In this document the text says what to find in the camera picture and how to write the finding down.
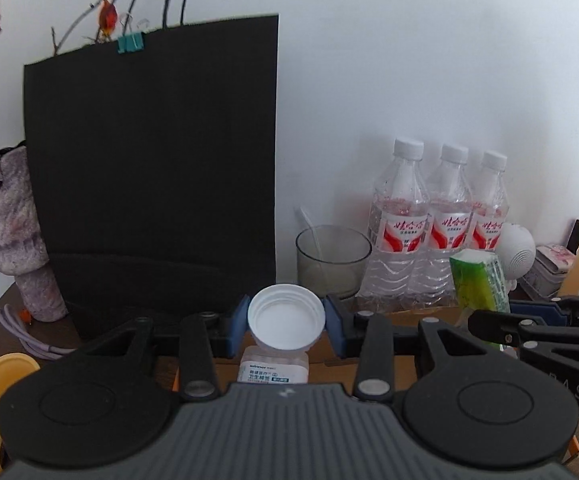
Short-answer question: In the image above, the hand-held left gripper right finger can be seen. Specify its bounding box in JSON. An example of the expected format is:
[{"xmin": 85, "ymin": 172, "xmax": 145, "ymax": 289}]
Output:
[{"xmin": 322, "ymin": 294, "xmax": 507, "ymax": 403}]

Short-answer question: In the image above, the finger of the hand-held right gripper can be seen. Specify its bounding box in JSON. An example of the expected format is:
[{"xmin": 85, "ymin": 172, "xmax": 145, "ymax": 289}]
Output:
[
  {"xmin": 469, "ymin": 309, "xmax": 579, "ymax": 357},
  {"xmin": 508, "ymin": 285, "xmax": 579, "ymax": 322}
]

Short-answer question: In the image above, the clear plastic stirrer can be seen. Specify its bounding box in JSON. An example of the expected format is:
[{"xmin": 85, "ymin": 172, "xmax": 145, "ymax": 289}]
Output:
[{"xmin": 297, "ymin": 205, "xmax": 327, "ymax": 261}]

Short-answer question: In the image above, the red label water bottle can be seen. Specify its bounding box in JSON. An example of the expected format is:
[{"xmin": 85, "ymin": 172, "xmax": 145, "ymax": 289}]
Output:
[
  {"xmin": 462, "ymin": 150, "xmax": 510, "ymax": 266},
  {"xmin": 361, "ymin": 137, "xmax": 431, "ymax": 311},
  {"xmin": 409, "ymin": 143, "xmax": 474, "ymax": 306}
]

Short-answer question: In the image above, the yellow mug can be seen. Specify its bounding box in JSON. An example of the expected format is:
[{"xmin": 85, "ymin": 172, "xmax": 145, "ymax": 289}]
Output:
[{"xmin": 0, "ymin": 353, "xmax": 42, "ymax": 478}]

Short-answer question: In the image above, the white round robot speaker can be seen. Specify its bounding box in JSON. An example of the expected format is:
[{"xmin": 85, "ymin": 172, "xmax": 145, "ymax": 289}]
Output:
[{"xmin": 497, "ymin": 223, "xmax": 537, "ymax": 291}]

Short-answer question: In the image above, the glass cup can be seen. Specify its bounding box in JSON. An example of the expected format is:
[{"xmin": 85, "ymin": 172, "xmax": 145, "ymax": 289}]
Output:
[{"xmin": 296, "ymin": 225, "xmax": 373, "ymax": 301}]

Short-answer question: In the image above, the floral print box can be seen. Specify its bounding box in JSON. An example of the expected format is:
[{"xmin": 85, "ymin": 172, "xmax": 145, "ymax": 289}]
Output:
[{"xmin": 522, "ymin": 242, "xmax": 576, "ymax": 297}]

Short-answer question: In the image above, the black paper bag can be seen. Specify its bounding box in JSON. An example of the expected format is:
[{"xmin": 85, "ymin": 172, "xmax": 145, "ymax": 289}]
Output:
[{"xmin": 23, "ymin": 0, "xmax": 280, "ymax": 341}]

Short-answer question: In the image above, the purple cable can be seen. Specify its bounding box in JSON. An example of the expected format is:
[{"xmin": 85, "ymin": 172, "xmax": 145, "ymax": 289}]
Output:
[{"xmin": 0, "ymin": 305, "xmax": 77, "ymax": 371}]

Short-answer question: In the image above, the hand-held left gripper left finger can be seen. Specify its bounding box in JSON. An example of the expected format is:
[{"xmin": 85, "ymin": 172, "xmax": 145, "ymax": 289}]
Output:
[{"xmin": 76, "ymin": 294, "xmax": 252, "ymax": 403}]

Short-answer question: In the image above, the teal binder clip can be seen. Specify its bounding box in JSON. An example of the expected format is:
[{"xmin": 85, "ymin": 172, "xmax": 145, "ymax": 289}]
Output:
[{"xmin": 118, "ymin": 12, "xmax": 150, "ymax": 54}]

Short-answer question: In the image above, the red cardboard box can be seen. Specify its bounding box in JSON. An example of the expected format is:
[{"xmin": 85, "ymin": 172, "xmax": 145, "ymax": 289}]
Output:
[{"xmin": 172, "ymin": 305, "xmax": 579, "ymax": 463}]

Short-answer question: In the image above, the dried twig with red bud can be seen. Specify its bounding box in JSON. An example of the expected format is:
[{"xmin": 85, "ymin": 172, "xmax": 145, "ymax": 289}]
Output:
[{"xmin": 50, "ymin": 0, "xmax": 155, "ymax": 57}]

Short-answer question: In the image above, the white plastic lid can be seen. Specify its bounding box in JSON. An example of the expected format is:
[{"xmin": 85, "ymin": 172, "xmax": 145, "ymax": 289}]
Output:
[{"xmin": 247, "ymin": 284, "xmax": 327, "ymax": 351}]

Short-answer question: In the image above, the white cotton swab jar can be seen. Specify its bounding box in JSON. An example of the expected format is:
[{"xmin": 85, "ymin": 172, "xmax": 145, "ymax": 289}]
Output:
[{"xmin": 236, "ymin": 346, "xmax": 311, "ymax": 387}]

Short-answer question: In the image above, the mottled purple vase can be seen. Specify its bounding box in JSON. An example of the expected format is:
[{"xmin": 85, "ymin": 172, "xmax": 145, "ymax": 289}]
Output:
[{"xmin": 0, "ymin": 142, "xmax": 67, "ymax": 322}]

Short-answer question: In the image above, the green tissue packet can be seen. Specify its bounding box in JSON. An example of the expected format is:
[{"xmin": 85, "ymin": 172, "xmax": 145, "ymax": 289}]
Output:
[{"xmin": 449, "ymin": 250, "xmax": 511, "ymax": 351}]

